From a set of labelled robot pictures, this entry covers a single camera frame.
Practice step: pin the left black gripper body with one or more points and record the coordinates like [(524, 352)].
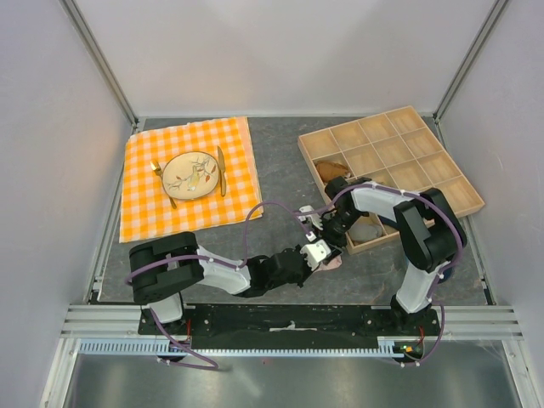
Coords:
[(300, 277)]

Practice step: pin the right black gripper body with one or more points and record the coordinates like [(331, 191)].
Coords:
[(335, 229)]

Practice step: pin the pink underwear navy trim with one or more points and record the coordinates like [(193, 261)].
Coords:
[(334, 263)]

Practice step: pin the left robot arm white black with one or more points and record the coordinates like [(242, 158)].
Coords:
[(161, 269)]

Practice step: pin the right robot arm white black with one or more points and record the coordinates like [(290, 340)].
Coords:
[(431, 234)]

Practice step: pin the grey rolled cloth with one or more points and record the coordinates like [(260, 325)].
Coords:
[(363, 233)]

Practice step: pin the brown rolled cloth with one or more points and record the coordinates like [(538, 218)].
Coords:
[(329, 170)]

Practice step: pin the wooden compartment tray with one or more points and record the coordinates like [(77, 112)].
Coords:
[(395, 148)]

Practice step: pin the blue ceramic bowl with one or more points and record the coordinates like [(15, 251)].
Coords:
[(447, 271)]

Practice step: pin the gold knife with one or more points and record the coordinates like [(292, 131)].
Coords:
[(222, 170)]

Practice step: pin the beige floral plate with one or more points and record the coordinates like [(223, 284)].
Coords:
[(191, 175)]

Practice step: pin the orange white checkered cloth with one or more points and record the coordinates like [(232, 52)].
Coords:
[(145, 211)]

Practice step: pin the gold fork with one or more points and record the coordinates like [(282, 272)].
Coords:
[(157, 170)]

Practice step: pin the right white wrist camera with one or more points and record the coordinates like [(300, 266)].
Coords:
[(307, 215)]

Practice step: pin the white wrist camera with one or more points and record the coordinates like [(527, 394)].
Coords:
[(307, 215), (316, 252)]

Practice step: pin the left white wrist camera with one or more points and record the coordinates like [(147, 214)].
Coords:
[(316, 252)]

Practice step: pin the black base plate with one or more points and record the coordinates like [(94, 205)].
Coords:
[(221, 325)]

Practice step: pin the white slotted cable duct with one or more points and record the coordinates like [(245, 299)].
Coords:
[(163, 347)]

